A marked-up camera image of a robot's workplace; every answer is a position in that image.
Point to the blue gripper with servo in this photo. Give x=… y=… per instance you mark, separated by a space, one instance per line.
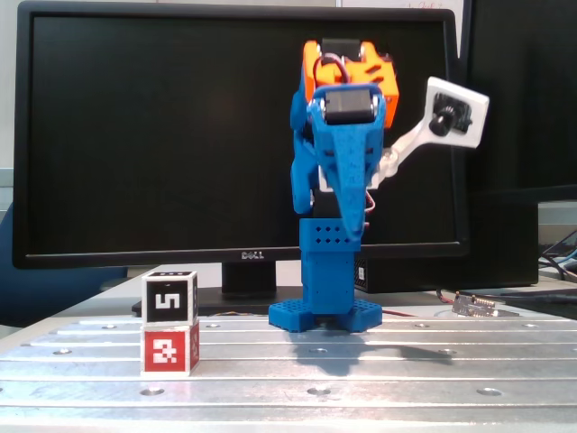
x=348 y=110

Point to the black cube with number five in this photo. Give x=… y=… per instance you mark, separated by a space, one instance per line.
x=164 y=300

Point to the red cube with white marker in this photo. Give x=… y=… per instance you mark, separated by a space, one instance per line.
x=164 y=352

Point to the small circuit board with pins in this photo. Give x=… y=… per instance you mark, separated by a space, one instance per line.
x=473 y=307

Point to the black unbranded monitor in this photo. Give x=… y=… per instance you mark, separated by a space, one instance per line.
x=518 y=90

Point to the black Dell monitor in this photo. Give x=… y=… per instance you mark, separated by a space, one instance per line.
x=135 y=135

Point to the black flat pad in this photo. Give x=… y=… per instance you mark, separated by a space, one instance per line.
x=550 y=311

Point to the white camera mount with board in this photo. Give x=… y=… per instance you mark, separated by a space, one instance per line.
x=479 y=117

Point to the aluminium slotted base plate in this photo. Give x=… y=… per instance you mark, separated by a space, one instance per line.
x=288 y=370

